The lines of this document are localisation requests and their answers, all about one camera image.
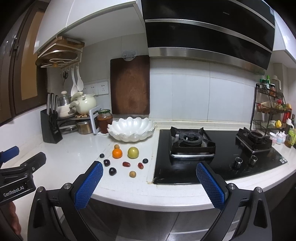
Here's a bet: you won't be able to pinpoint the white spoon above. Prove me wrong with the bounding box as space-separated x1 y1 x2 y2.
71 67 78 96
76 66 84 92

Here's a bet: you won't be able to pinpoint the white spoon left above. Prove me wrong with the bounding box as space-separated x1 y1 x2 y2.
71 67 78 96

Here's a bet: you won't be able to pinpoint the black range hood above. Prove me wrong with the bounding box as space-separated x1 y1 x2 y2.
142 0 275 75

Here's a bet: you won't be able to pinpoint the white spoon right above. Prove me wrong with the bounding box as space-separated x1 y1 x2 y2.
76 66 84 92

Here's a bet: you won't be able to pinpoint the stove knob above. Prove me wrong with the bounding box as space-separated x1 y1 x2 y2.
248 155 258 166
233 157 243 169

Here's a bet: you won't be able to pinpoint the stove knob left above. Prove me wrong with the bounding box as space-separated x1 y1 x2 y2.
233 157 243 169

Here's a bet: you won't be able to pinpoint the white wall rack with boards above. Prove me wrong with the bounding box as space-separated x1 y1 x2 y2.
35 36 85 68

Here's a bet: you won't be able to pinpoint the white scalloped bowl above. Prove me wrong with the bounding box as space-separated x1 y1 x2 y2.
107 116 156 143

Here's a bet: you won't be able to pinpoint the black knife block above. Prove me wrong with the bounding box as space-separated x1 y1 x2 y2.
40 93 62 144

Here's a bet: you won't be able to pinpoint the brown wooden cutting board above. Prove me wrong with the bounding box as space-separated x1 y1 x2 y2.
110 55 150 115

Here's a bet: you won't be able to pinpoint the burner grate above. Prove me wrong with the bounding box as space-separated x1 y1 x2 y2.
169 126 216 161
236 128 272 154

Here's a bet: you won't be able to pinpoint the glass jar green lid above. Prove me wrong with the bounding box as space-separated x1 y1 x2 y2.
97 109 113 134

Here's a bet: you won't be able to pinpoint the black gas stove top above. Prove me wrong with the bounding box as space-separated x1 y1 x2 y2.
153 129 287 185

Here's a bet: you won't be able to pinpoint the white tablet stand frame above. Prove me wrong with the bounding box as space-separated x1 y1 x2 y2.
89 106 101 135

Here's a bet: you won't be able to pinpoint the left burner grate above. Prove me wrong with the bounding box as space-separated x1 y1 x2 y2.
169 126 216 161

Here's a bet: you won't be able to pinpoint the green apple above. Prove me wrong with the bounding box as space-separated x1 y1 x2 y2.
127 147 139 159

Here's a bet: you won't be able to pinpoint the wall power sockets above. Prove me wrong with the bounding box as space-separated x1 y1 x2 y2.
83 81 109 95

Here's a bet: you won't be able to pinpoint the red cherry tomato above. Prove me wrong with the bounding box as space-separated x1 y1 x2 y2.
137 163 144 169
122 162 130 167

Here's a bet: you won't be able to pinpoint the small steel pot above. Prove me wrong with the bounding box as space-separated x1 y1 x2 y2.
76 120 93 135

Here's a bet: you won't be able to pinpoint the cream ceramic pot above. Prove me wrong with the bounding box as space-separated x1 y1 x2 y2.
69 92 97 114

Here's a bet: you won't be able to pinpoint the stove knob right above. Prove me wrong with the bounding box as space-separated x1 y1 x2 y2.
248 155 258 166

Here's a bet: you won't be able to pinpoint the right burner grate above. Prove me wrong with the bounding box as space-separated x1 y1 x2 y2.
236 128 272 154

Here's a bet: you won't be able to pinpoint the white upper cabinet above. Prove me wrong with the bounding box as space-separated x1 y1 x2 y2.
34 1 145 53

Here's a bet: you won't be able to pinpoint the left human hand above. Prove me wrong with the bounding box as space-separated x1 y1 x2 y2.
9 202 21 235

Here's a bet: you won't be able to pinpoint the orange tangerine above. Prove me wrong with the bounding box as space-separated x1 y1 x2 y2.
112 148 123 159

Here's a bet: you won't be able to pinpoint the black wire spice rack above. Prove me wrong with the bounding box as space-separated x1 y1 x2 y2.
249 82 292 135

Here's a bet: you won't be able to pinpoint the white steamer pot with lid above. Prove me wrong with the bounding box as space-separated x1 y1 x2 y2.
57 90 77 119

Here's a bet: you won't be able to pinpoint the dark grape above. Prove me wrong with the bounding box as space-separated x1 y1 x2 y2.
103 159 110 167
108 167 117 176

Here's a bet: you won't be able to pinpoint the black scissors hanging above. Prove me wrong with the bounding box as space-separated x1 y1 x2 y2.
63 71 68 85

